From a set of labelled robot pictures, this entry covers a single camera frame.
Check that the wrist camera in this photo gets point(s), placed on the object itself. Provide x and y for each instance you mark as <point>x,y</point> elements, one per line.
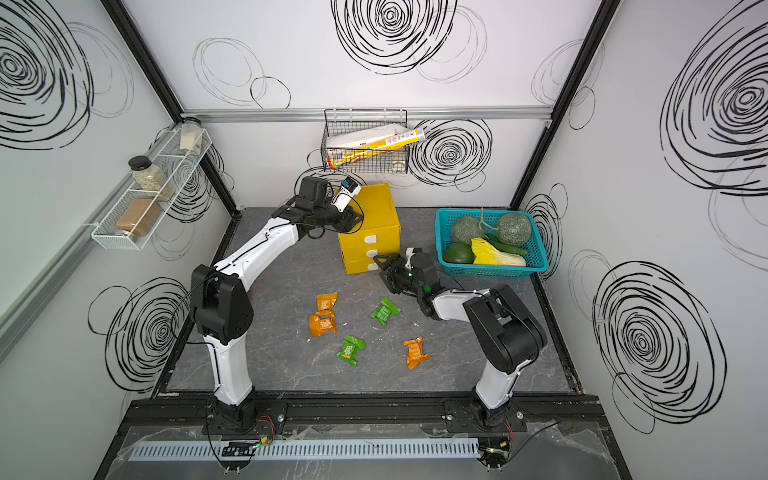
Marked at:
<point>409,253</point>
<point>348,189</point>

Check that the green cookie packet middle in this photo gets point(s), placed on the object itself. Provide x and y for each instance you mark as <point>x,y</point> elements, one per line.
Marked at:
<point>385,311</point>

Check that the right green melon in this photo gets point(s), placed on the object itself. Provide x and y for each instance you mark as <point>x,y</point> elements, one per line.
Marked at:
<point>514,228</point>

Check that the black lid spice jar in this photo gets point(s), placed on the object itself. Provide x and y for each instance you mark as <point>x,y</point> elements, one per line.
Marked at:
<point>151,178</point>

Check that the yellow white cabbage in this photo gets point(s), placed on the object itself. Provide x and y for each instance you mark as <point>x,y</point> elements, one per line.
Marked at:
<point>487,255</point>

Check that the white wire wall shelf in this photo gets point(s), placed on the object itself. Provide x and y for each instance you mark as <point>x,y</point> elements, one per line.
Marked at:
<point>192,198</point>

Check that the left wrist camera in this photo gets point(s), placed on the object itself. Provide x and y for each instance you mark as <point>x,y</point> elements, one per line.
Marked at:
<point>348,189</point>

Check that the green avocado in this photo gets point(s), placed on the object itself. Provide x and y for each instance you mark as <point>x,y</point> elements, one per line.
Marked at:
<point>458,253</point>

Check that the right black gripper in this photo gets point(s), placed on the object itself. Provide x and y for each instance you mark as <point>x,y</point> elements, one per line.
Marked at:
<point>394,272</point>

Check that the black wire wall basket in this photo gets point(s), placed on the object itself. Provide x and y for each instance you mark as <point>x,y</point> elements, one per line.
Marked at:
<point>342,121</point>

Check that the green cookie packet lower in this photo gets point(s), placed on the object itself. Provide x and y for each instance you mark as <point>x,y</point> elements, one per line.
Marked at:
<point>350,348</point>

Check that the green cucumber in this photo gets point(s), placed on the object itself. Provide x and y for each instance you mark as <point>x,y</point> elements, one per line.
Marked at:
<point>506,248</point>

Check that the clear jar far shelf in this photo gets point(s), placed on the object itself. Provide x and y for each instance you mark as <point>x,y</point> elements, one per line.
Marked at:
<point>191,134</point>

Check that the yellow drawer cabinet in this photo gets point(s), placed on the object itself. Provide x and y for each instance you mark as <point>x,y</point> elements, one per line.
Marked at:
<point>379,233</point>

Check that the left green melon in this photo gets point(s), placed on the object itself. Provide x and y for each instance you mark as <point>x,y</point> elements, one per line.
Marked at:
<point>467,228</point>

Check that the yellow white package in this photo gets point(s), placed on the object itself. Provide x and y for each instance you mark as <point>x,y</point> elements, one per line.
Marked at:
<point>375,143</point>

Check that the green melon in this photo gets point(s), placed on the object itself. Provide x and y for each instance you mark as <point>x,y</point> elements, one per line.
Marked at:
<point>514,228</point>
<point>467,228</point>

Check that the green cookie packet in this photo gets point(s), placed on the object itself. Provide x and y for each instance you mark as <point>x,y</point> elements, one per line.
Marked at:
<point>385,311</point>
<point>350,348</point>

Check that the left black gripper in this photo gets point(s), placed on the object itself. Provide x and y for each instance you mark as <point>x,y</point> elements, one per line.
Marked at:
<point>346,222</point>

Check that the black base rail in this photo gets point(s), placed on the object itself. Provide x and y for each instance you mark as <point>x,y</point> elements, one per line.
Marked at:
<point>284,413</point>

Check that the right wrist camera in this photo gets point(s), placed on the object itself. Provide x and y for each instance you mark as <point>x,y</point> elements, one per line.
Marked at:
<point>409,253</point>

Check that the white slotted cable duct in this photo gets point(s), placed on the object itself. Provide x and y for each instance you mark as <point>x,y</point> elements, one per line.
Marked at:
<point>340,449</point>

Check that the teal plastic basket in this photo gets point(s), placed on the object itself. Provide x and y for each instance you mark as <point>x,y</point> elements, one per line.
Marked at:
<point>537,259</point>

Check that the orange cookie packet large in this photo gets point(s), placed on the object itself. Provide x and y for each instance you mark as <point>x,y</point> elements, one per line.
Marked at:
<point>322,322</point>

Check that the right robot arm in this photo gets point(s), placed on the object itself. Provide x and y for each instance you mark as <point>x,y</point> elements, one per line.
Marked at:
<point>510,336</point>

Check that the orange cookie packet right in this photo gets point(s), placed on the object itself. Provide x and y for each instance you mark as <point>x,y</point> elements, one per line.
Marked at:
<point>415,352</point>

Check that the orange cookie packet upper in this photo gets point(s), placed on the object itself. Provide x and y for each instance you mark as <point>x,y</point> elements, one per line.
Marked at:
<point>326,302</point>

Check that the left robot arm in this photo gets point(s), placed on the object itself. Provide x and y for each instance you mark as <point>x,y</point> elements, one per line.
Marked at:
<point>220,306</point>

